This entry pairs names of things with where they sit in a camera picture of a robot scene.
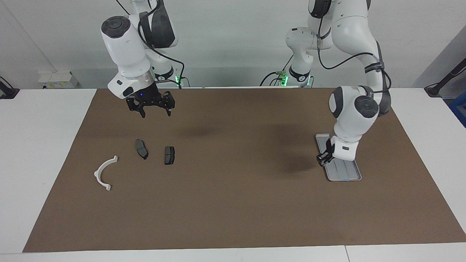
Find blue crate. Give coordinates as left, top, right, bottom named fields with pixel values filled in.
left=449, top=91, right=466, bottom=128

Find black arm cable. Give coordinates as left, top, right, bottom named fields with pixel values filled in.
left=317, top=15, right=392, bottom=106
left=138, top=9, right=184, bottom=90

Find black base cables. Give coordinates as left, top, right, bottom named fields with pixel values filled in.
left=260, top=55, right=293, bottom=87

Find black clamp stand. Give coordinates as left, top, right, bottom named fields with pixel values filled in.
left=0, top=76, right=19, bottom=99

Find black angled stand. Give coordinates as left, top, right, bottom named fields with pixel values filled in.
left=424, top=58, right=466, bottom=97

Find white wall socket box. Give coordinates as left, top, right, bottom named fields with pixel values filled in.
left=38, top=71, right=79, bottom=89

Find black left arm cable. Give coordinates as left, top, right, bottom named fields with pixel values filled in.
left=317, top=15, right=392, bottom=106

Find brown table mat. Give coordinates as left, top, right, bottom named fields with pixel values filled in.
left=23, top=87, right=466, bottom=253

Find white semicircular bracket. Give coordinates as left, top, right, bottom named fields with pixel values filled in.
left=94, top=156, right=118, bottom=191

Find silver metal tray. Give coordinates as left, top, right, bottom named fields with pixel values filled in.
left=315, top=134, right=362, bottom=182

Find long grey brake pad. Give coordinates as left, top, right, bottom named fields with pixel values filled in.
left=135, top=139, right=149, bottom=160

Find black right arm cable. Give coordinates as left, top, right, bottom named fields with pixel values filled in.
left=138, top=9, right=184, bottom=90

